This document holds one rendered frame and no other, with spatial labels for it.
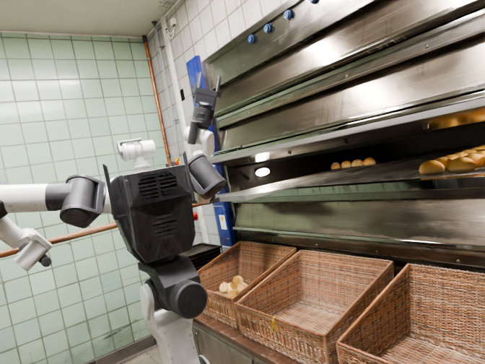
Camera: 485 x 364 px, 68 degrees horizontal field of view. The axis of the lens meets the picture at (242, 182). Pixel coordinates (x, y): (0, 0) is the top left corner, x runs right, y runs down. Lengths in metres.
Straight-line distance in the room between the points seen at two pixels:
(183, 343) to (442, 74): 1.31
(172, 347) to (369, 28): 1.42
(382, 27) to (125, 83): 2.25
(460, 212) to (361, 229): 0.42
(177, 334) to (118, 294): 1.80
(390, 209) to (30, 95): 2.54
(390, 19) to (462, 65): 0.33
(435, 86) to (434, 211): 0.46
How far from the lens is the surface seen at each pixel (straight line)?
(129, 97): 3.27
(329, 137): 1.56
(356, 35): 1.68
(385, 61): 1.59
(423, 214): 1.58
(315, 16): 1.85
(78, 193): 1.26
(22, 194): 1.31
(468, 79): 1.42
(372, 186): 1.65
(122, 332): 3.28
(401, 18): 1.56
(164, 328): 1.41
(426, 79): 1.50
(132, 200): 1.14
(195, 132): 1.51
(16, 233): 1.47
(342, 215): 1.80
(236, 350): 1.85
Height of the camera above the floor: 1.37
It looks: 3 degrees down
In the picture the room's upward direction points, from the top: 11 degrees counter-clockwise
